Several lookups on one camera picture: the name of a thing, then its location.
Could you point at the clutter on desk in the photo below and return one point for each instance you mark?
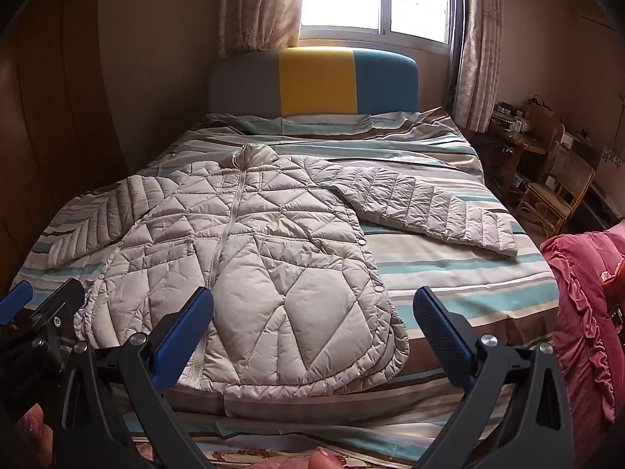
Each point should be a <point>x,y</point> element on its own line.
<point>510,116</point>

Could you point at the beige quilted puffer jacket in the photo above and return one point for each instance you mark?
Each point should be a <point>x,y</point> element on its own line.
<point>273,254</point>

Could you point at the floral beige curtain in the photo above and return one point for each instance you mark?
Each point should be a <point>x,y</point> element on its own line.
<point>481,58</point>
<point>259,5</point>

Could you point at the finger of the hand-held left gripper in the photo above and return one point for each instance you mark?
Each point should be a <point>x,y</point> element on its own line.
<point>15,298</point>
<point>61,300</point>

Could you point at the striped pillow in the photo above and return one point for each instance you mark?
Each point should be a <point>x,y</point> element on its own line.
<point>293,122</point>

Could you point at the rattan wooden chair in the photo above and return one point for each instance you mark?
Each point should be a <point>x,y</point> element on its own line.
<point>571,173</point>

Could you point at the person's left hand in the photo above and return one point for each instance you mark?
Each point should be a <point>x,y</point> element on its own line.
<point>31,425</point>

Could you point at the grey yellow blue headboard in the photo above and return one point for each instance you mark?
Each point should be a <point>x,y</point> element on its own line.
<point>317,83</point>

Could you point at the wooden desk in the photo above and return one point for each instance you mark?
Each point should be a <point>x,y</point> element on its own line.
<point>517,139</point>

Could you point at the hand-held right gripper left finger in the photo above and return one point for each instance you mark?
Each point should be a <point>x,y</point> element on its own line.
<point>181,334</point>

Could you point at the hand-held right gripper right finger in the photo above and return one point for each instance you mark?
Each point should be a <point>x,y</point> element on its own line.
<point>439,337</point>

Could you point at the pink ruffled cloth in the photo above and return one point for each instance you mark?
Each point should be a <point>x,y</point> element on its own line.
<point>586,303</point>

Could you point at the wooden wardrobe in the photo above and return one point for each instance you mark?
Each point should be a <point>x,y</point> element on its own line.
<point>49,107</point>

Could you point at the striped bed cover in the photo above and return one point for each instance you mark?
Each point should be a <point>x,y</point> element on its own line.
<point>439,273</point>

